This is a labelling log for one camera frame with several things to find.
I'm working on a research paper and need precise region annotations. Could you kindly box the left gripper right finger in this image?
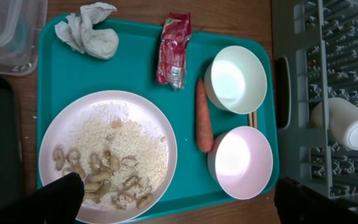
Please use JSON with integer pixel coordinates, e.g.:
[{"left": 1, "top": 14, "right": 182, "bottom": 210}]
[{"left": 274, "top": 177, "right": 358, "bottom": 224}]

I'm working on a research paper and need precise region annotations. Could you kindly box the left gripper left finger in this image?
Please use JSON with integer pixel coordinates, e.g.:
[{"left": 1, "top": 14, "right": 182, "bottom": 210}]
[{"left": 0, "top": 172, "right": 85, "bottom": 223}]

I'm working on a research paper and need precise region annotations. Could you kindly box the small white cup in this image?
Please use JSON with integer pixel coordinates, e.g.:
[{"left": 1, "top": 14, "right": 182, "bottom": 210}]
[{"left": 310, "top": 98, "right": 358, "bottom": 151}]

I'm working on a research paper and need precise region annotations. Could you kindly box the wooden chopstick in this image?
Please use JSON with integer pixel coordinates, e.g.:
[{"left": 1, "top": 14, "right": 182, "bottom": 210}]
[
  {"left": 248, "top": 113, "right": 254, "bottom": 127},
  {"left": 252, "top": 110, "right": 258, "bottom": 129}
]

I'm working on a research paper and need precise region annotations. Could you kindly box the orange carrot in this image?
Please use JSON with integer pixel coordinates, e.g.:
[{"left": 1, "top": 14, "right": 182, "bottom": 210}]
[{"left": 196, "top": 78, "right": 214, "bottom": 152}]

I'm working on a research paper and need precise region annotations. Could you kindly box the white bowl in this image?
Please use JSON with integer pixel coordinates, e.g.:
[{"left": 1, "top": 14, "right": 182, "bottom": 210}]
[{"left": 204, "top": 45, "right": 267, "bottom": 114}]

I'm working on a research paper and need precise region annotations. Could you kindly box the white tissue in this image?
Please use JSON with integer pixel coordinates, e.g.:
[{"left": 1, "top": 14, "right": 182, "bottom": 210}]
[{"left": 55, "top": 2, "right": 119, "bottom": 60}]

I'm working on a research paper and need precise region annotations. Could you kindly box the red snack wrapper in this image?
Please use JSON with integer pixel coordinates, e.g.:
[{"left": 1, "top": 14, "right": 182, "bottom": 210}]
[{"left": 157, "top": 13, "right": 191, "bottom": 90}]

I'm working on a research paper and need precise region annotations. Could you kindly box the grey dishwasher rack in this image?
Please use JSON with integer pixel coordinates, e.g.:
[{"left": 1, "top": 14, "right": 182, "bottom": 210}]
[{"left": 272, "top": 0, "right": 358, "bottom": 214}]

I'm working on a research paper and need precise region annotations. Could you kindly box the clear plastic waste bin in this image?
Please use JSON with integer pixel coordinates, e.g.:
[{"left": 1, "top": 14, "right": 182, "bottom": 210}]
[{"left": 0, "top": 0, "right": 48, "bottom": 76}]

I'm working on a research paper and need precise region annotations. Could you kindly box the white plate with food scraps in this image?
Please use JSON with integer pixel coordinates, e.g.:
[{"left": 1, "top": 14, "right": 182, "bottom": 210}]
[{"left": 39, "top": 90, "right": 177, "bottom": 223}]

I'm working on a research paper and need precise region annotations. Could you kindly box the teal plastic serving tray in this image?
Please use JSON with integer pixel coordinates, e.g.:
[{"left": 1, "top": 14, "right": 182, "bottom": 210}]
[{"left": 37, "top": 16, "right": 272, "bottom": 220}]

